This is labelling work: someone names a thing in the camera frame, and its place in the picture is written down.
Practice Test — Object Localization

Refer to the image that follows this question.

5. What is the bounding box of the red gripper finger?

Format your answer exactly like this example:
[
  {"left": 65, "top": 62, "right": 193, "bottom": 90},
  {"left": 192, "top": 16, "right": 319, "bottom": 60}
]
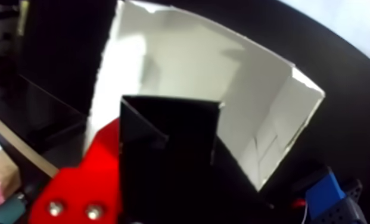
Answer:
[{"left": 28, "top": 118, "right": 123, "bottom": 224}]

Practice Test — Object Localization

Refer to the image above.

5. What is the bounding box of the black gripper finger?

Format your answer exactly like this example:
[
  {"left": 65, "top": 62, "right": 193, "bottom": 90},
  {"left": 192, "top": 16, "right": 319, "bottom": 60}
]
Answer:
[{"left": 209, "top": 137, "right": 273, "bottom": 224}]

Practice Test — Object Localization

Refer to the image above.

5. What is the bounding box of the teal steel tumbler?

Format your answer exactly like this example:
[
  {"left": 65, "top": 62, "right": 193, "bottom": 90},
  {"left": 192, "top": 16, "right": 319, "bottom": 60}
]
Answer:
[{"left": 0, "top": 193, "right": 27, "bottom": 224}]

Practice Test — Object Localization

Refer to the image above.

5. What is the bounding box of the white open cardboard box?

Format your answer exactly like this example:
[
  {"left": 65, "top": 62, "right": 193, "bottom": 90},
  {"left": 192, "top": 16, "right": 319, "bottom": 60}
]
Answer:
[{"left": 83, "top": 0, "right": 325, "bottom": 192}]

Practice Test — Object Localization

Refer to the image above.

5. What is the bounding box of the white paper sheet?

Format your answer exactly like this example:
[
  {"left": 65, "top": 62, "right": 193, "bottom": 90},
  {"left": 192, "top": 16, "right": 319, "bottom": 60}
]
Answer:
[{"left": 279, "top": 0, "right": 370, "bottom": 71}]

